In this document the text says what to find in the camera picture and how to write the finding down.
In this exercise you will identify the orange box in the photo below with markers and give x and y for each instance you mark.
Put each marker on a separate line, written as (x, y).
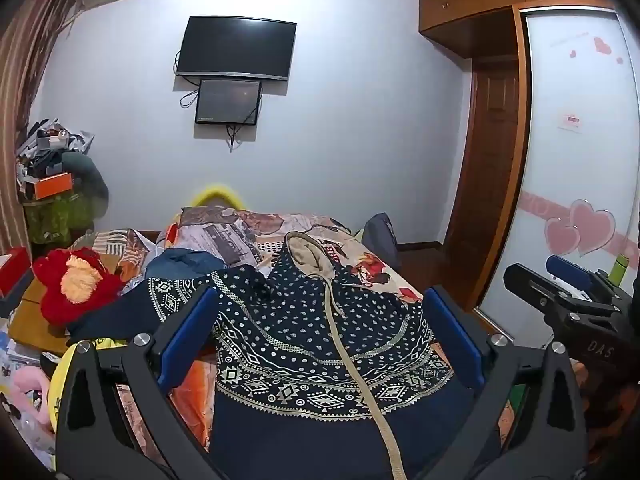
(52, 185)

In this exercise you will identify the black wall television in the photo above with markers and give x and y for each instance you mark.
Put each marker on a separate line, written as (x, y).
(235, 47)

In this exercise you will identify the pink plush toy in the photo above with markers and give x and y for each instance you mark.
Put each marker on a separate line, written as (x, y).
(30, 392)

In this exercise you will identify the red plush toy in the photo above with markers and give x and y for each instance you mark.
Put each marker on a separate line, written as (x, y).
(55, 300)

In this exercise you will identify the green bottle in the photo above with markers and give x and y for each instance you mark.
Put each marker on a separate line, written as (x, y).
(618, 267)

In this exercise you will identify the printed magazine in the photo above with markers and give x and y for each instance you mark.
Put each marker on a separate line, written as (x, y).
(15, 355)

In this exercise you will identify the dark blue pillow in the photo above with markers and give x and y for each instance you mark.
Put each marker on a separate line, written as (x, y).
(382, 240)

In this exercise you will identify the wooden overhead cabinet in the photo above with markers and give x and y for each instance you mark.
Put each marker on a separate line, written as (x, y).
(475, 5)

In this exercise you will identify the small black wall monitor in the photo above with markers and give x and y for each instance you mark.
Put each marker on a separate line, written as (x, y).
(227, 101)

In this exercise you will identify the navy patterned hoodie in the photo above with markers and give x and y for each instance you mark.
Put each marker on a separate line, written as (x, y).
(300, 340)

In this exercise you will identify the brown striped curtain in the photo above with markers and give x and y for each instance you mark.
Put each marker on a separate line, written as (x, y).
(20, 75)

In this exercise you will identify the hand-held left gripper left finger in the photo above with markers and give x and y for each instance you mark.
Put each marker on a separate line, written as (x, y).
(186, 332)

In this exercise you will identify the printed blanket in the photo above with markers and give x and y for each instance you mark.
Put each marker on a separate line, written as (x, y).
(225, 235)

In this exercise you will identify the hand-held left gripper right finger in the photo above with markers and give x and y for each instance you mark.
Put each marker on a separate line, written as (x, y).
(452, 332)

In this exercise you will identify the pile of clutter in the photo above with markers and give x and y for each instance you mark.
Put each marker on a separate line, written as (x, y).
(42, 147)

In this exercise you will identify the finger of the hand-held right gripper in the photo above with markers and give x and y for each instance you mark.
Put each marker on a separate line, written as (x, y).
(535, 290)
(567, 269)

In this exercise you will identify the yellow plush toy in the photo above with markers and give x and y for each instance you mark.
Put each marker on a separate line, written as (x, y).
(217, 195)

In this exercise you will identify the red box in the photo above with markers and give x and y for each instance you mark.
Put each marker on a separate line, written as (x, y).
(12, 270)

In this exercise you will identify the blue denim garment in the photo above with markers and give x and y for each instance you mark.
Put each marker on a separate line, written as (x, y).
(185, 262)

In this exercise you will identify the yellow garment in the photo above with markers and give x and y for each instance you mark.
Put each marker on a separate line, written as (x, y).
(62, 395)

